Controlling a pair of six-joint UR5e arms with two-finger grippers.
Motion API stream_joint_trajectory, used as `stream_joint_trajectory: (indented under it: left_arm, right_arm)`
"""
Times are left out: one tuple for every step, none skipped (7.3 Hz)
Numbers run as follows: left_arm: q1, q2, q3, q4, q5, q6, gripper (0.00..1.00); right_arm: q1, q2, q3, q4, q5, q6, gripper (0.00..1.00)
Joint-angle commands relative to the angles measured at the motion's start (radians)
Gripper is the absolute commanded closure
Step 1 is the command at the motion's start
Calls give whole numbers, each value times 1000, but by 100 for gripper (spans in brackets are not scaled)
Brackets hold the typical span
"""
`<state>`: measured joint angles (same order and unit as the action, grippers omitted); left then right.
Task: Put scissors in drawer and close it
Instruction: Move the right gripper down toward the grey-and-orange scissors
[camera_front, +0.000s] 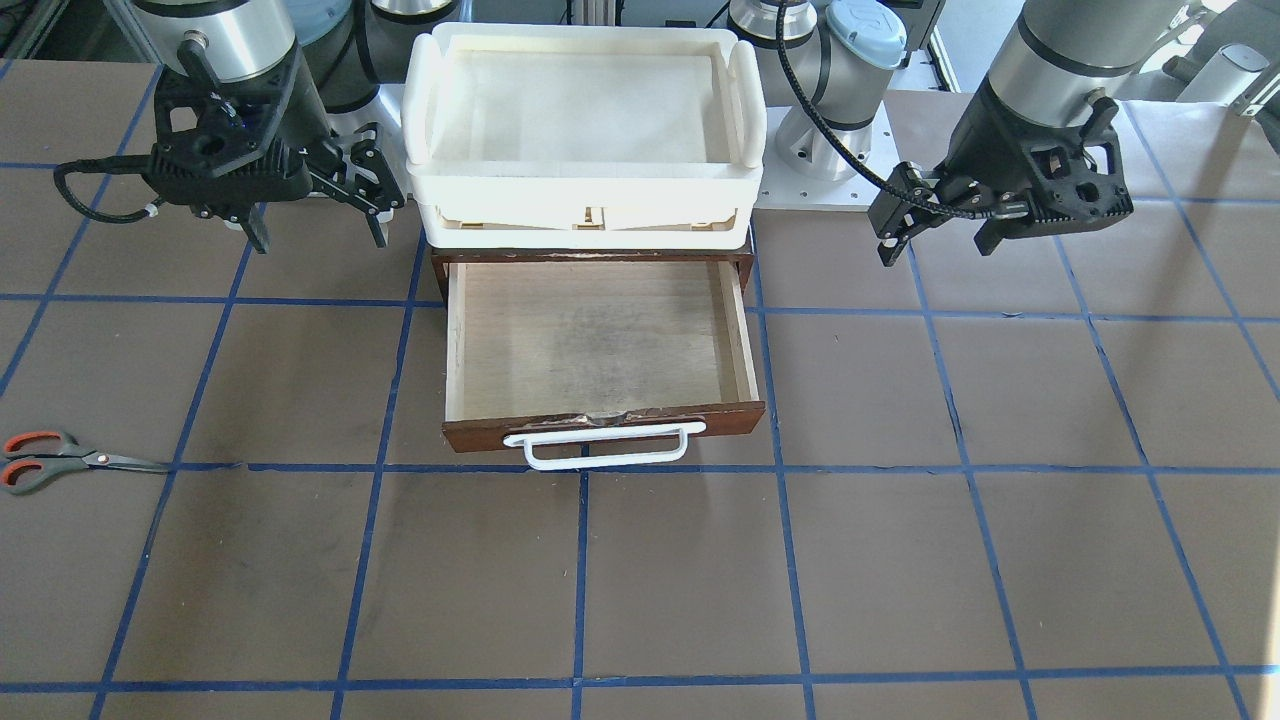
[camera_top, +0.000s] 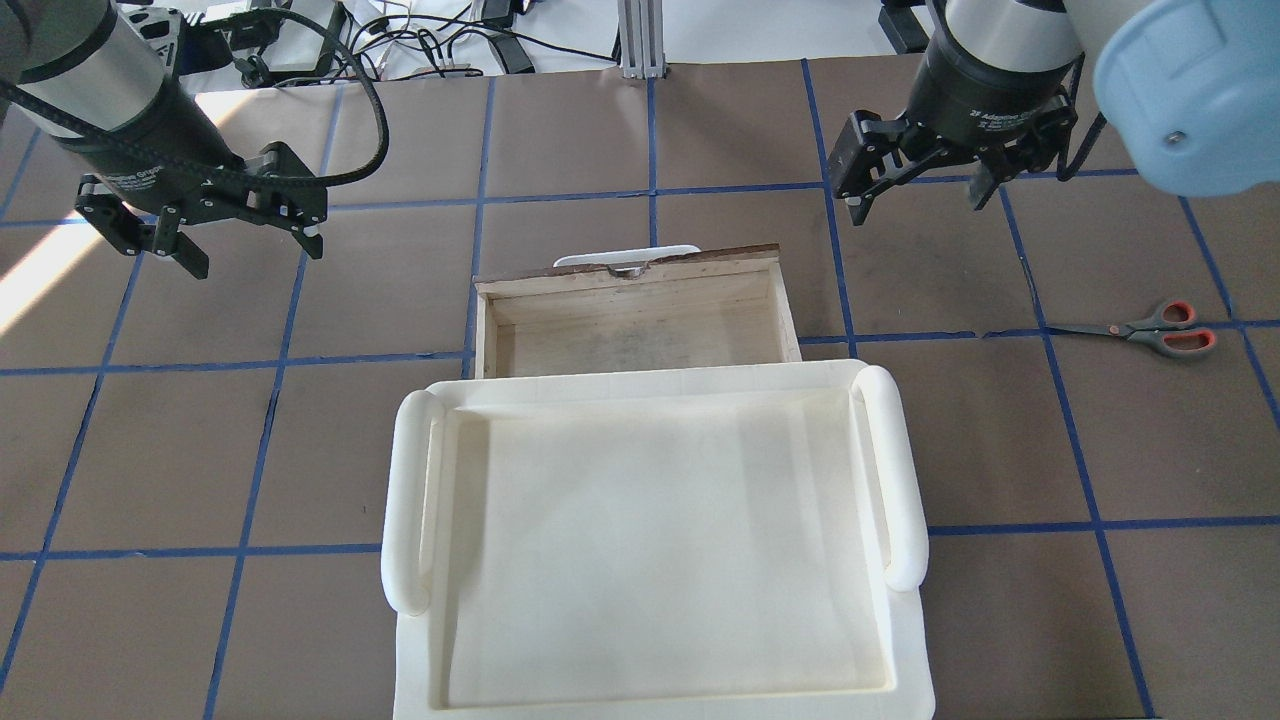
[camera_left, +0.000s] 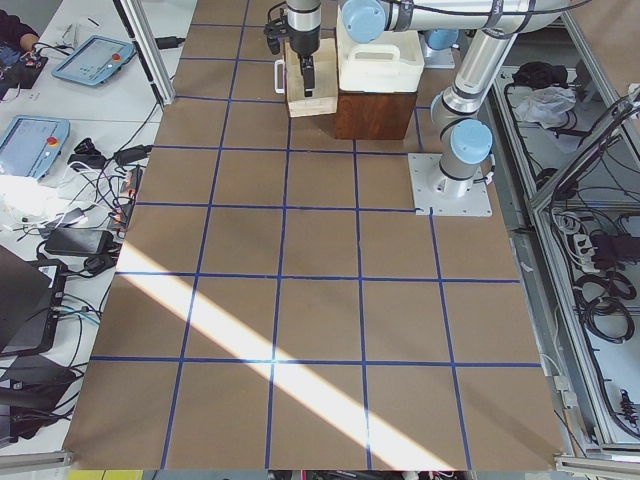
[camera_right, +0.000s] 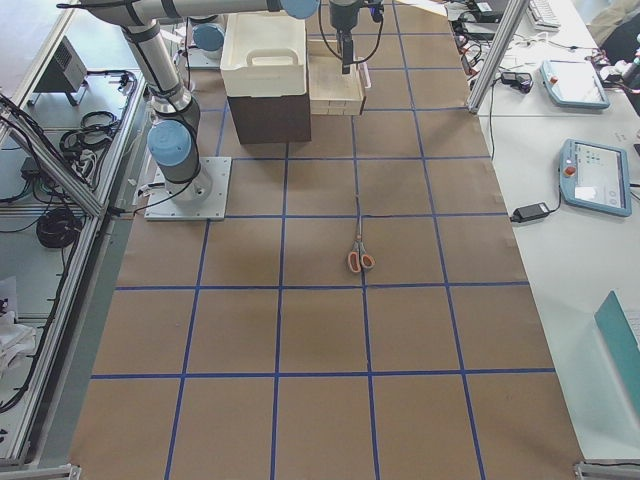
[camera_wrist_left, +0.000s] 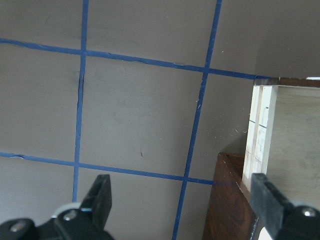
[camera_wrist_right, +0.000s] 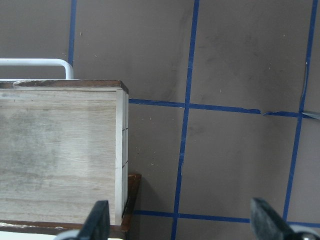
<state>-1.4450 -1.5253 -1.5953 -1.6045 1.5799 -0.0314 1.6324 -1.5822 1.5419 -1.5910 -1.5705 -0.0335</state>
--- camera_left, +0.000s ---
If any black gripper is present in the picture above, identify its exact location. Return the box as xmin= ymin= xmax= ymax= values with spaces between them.
xmin=289 ymin=27 xmax=320 ymax=56

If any black scissors orange pivot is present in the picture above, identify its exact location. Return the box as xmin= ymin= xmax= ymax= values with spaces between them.
xmin=299 ymin=56 xmax=315 ymax=98

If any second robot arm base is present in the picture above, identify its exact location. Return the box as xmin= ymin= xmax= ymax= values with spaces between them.
xmin=419 ymin=29 xmax=459 ymax=70

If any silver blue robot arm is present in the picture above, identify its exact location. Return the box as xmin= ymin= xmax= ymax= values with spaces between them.
xmin=340 ymin=1 xmax=570 ymax=198

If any dark brown wooden cabinet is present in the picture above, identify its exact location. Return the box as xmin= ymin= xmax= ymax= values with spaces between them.
xmin=335 ymin=90 xmax=418 ymax=140

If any white plastic storage bin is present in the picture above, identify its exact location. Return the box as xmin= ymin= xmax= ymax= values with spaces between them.
xmin=336 ymin=9 xmax=424 ymax=93

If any upper blue teach pendant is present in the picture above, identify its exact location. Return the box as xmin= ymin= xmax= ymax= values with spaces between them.
xmin=52 ymin=35 xmax=136 ymax=87

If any blue teach pendant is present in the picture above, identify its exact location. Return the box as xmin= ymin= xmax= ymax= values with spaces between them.
xmin=52 ymin=35 xmax=136 ymax=87
xmin=1 ymin=115 xmax=70 ymax=180

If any white crumpled cloth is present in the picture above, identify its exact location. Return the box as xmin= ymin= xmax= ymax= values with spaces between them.
xmin=514 ymin=86 xmax=576 ymax=129

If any lower blue teach pendant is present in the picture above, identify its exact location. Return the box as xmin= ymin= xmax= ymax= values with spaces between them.
xmin=1 ymin=115 xmax=70 ymax=180

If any black laptop power brick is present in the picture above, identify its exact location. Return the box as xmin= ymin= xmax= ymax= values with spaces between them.
xmin=44 ymin=228 xmax=114 ymax=257

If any white power strip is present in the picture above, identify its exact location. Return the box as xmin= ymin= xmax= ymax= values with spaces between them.
xmin=572 ymin=233 xmax=599 ymax=273

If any black monitor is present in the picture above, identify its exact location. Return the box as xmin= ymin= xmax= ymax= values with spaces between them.
xmin=1 ymin=248 xmax=68 ymax=357

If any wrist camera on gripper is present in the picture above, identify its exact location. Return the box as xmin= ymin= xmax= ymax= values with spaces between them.
xmin=263 ymin=17 xmax=288 ymax=55

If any aluminium frame post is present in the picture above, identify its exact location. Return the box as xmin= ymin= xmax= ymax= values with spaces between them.
xmin=113 ymin=0 xmax=175 ymax=107

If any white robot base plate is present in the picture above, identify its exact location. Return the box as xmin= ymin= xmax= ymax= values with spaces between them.
xmin=407 ymin=153 xmax=492 ymax=217

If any black cable coil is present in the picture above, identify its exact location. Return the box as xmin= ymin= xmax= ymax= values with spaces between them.
xmin=582 ymin=297 xmax=636 ymax=346

